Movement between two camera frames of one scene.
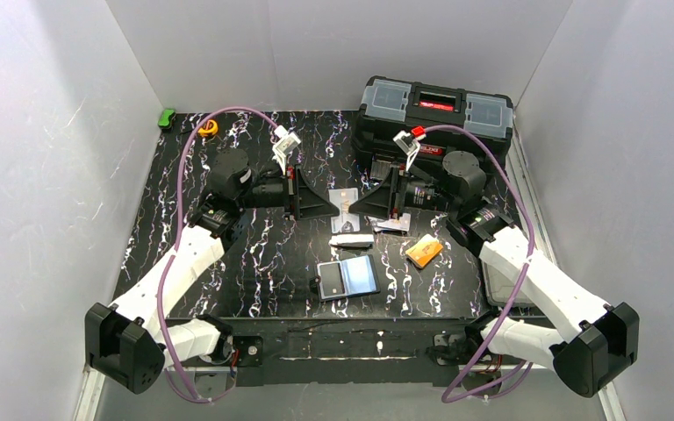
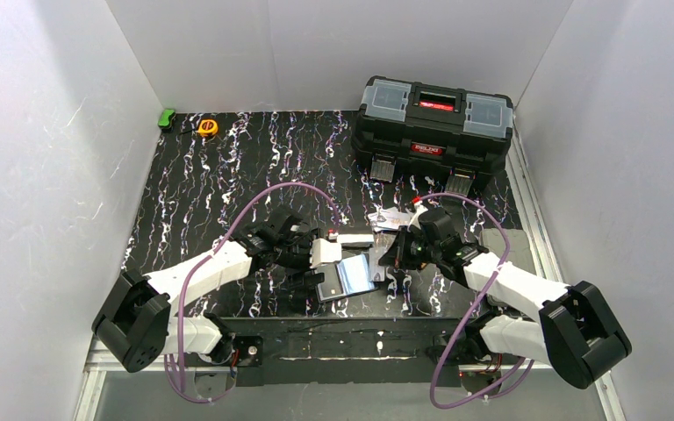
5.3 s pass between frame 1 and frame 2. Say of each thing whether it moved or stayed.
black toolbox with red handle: stayed
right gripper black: moved
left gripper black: moved
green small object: stayed
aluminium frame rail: stayed
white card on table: stayed
